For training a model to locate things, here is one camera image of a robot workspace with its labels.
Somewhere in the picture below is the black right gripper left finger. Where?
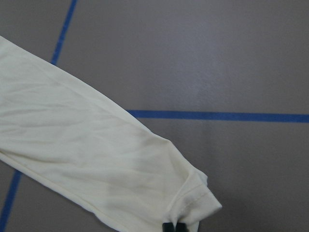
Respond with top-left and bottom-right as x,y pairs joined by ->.
162,221 -> 174,232

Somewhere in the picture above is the cream long-sleeve graphic shirt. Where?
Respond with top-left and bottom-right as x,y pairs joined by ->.
0,38 -> 222,232

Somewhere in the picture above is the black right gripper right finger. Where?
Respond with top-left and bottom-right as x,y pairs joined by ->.
176,220 -> 187,232

